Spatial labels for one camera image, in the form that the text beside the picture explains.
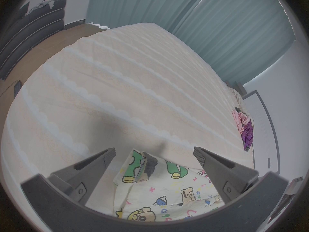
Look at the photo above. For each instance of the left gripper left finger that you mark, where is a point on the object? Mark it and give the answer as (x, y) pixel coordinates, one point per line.
(79, 177)

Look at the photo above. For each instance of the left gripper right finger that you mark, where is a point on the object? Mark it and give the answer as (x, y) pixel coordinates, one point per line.
(229, 175)

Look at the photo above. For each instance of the white printed pyjama top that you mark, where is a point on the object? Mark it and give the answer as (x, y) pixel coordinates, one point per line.
(169, 190)

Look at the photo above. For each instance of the bed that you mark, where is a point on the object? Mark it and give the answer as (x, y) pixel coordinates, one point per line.
(120, 93)

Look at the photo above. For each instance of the purple garment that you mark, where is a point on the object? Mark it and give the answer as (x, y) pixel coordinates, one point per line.
(248, 135)

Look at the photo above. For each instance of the pink garment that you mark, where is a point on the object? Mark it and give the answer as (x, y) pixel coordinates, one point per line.
(240, 122)

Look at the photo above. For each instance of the cream pillow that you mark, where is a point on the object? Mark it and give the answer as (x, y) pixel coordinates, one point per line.
(239, 98)

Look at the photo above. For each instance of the grey bedside table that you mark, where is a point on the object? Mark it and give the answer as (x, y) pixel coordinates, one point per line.
(235, 86)

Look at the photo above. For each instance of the black power adapter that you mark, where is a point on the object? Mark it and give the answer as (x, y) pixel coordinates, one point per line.
(17, 89)

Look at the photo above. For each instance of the blue-green curtain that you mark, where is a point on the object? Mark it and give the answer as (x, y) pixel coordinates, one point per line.
(135, 3)
(241, 37)

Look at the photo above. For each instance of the dark grey chest of drawers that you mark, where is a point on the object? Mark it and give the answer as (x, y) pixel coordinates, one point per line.
(31, 32)

